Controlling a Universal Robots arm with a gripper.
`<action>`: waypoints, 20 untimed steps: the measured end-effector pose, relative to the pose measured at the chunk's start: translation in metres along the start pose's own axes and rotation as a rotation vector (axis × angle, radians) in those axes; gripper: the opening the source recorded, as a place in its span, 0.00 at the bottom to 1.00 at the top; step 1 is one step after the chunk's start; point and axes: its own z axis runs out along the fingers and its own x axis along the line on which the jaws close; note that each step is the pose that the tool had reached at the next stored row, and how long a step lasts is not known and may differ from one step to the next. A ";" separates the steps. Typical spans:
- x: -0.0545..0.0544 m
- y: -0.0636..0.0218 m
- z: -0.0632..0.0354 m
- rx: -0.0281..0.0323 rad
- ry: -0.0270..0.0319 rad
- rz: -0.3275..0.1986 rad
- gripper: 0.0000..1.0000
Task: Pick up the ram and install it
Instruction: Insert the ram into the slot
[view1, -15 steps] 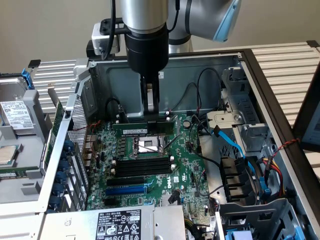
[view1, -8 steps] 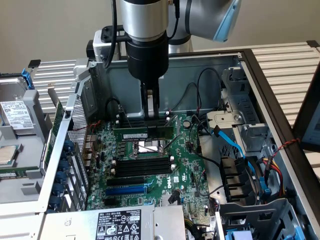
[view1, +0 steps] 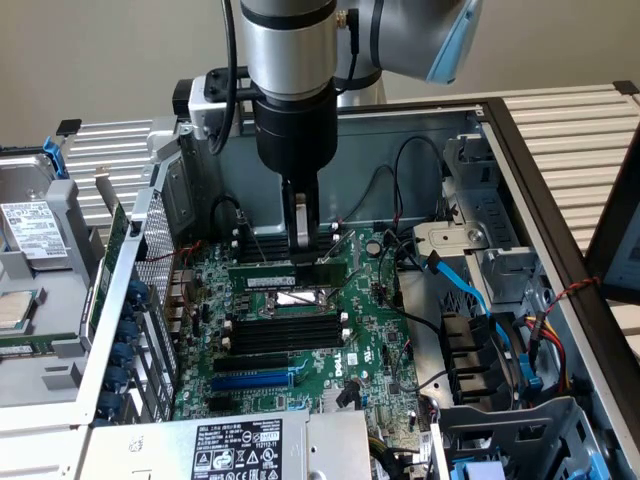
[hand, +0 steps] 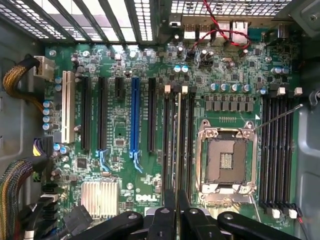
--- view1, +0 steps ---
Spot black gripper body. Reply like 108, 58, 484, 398
252, 89, 339, 199

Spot green RAM stick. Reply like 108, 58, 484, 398
0, 341, 57, 357
227, 260, 347, 292

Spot metal locking lever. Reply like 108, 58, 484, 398
278, 289, 330, 308
236, 209, 270, 265

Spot metal socket cover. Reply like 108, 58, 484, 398
322, 228, 362, 301

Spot CPU socket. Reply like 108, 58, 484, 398
257, 285, 342, 320

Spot open grey PC case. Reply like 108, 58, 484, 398
74, 96, 640, 480

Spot green motherboard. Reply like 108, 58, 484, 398
172, 227, 437, 427

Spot black box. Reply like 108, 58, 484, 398
171, 77, 207, 116

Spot long black expansion slot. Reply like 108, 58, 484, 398
213, 352, 291, 376

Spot blue expansion slot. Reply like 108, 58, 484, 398
209, 371, 294, 394

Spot small silver heat sink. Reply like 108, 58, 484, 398
321, 387, 364, 413

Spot green graphics card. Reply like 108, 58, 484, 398
85, 166, 130, 347

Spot grey metal disk bay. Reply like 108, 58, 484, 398
412, 133, 551, 309

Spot black fan shroud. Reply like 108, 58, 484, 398
438, 311, 527, 412

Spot grey parts rack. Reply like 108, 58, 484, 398
0, 144, 109, 412

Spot silver power supply with label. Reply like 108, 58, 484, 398
85, 410, 374, 480

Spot silver hard disk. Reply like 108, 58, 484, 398
0, 152, 72, 272

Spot blue plastic block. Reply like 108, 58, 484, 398
449, 459, 509, 480

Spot silver CPU chip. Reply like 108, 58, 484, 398
0, 288, 40, 335

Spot grey metal drive cage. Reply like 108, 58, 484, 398
433, 394, 609, 480

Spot red and black wire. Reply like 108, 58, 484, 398
337, 164, 402, 225

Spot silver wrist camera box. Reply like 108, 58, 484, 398
188, 67, 251, 144

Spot thin black wire loop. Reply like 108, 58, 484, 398
391, 135, 447, 225

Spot black camera cable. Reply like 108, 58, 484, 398
209, 0, 239, 157

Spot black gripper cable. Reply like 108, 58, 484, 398
333, 7, 362, 94

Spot thin red wire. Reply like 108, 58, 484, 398
148, 240, 207, 265

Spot thick black cable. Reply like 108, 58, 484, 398
377, 237, 447, 337

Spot blue SATA wire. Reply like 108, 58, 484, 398
422, 251, 512, 352

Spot blue hard disk bracket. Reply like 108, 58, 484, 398
42, 137, 69, 181

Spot coloured power wires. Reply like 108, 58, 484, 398
524, 313, 574, 397

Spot twisted red black wire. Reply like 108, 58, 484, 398
542, 276, 602, 322

